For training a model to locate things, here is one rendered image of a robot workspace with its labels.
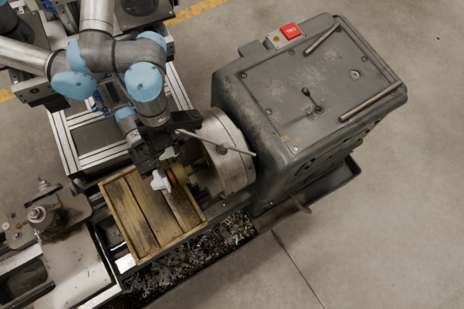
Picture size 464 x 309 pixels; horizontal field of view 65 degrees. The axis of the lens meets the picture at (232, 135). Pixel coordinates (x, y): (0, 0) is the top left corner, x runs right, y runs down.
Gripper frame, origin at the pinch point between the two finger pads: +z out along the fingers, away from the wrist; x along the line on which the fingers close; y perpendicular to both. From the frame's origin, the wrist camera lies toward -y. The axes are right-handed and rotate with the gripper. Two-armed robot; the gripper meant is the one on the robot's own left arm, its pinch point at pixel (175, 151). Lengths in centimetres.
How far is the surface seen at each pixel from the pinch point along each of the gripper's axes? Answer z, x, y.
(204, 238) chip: 76, 4, 0
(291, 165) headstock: 10.7, 17.7, -30.2
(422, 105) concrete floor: 132, -13, -193
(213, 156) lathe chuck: 10.1, 2.3, -10.6
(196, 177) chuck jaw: 22.9, -0.1, -4.3
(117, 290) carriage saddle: 43, 14, 37
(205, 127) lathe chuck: 8.4, -7.9, -13.7
